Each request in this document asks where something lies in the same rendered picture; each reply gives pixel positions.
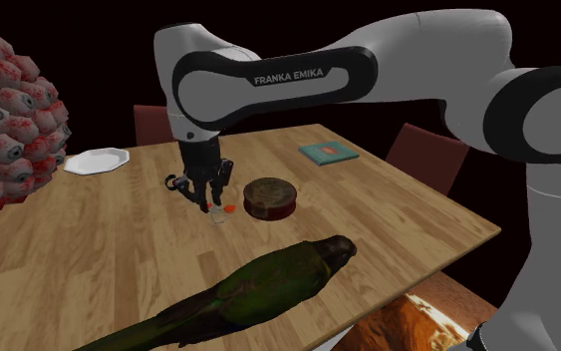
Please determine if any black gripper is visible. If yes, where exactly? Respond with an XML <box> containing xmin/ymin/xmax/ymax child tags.
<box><xmin>163</xmin><ymin>136</ymin><xmax>235</xmax><ymax>214</ymax></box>

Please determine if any small red and clear object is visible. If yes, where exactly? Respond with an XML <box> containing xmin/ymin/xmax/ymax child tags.
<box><xmin>205</xmin><ymin>201</ymin><xmax>238</xmax><ymax>225</ymax></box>

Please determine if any round brown tin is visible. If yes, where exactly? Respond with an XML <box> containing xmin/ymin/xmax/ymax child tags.
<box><xmin>242</xmin><ymin>176</ymin><xmax>299</xmax><ymax>222</ymax></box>

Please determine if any white octagonal plate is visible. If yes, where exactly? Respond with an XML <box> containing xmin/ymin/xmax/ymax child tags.
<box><xmin>63</xmin><ymin>147</ymin><xmax>132</xmax><ymax>176</ymax></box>

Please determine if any green parrot figure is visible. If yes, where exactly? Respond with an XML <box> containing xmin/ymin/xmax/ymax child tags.
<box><xmin>73</xmin><ymin>234</ymin><xmax>359</xmax><ymax>351</ymax></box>

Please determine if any teal book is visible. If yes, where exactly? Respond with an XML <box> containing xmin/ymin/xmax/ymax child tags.
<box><xmin>298</xmin><ymin>141</ymin><xmax>361</xmax><ymax>168</ymax></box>

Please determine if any wooden table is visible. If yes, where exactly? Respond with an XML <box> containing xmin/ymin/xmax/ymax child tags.
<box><xmin>0</xmin><ymin>123</ymin><xmax>502</xmax><ymax>351</ymax></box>

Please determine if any cluster of bloodshot eyeballs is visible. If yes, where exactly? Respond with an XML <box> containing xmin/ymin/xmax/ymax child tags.
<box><xmin>0</xmin><ymin>19</ymin><xmax>73</xmax><ymax>218</ymax></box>

